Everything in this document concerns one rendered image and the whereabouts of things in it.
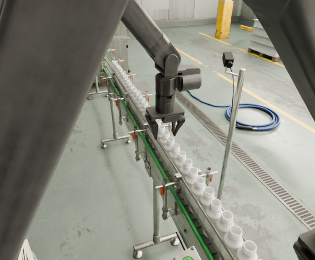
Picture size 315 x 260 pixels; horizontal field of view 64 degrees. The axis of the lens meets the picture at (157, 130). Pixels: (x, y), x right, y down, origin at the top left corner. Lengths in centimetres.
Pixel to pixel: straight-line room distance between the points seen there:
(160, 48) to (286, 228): 213
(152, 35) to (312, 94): 43
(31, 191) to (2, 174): 2
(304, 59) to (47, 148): 20
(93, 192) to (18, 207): 243
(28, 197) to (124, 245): 203
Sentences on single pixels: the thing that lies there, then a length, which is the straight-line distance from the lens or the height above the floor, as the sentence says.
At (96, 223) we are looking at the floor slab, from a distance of 237.
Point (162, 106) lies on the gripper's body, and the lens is 71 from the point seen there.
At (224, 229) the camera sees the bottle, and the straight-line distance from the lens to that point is 91.
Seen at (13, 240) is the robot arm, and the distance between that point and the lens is 22.
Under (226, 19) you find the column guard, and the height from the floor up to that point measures 58.
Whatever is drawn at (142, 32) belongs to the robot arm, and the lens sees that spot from 62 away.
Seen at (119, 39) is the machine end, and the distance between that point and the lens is 466.
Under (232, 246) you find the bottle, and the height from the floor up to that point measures 112.
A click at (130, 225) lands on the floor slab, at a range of 231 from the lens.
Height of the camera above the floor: 183
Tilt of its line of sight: 32 degrees down
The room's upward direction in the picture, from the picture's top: straight up
